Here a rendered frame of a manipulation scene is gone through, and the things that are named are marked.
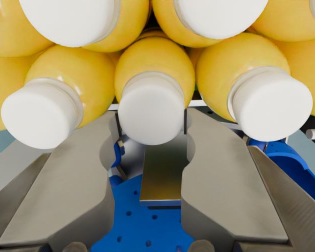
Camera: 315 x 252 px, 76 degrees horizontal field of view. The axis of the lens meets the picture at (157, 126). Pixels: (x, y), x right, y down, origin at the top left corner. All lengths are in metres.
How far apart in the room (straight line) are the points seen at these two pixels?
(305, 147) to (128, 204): 1.63
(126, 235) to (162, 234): 0.04
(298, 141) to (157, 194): 1.58
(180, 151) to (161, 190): 0.07
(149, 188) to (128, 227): 0.05
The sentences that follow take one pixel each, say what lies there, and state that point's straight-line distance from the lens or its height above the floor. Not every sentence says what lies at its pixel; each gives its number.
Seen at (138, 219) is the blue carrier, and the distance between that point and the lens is 0.26.
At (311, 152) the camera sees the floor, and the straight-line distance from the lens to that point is 1.86.
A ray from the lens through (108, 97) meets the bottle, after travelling 0.17.
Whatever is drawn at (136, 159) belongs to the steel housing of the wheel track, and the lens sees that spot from 0.34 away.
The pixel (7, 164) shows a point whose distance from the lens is 0.90.
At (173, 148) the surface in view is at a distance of 0.27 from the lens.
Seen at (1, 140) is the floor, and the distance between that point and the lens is 1.86.
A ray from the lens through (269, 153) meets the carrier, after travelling 0.82.
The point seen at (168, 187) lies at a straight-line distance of 0.22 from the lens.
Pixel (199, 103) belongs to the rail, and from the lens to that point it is 0.23.
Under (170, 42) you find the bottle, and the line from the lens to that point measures 0.16.
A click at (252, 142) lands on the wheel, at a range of 0.28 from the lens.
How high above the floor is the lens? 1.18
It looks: 59 degrees down
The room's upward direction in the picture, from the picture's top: 178 degrees counter-clockwise
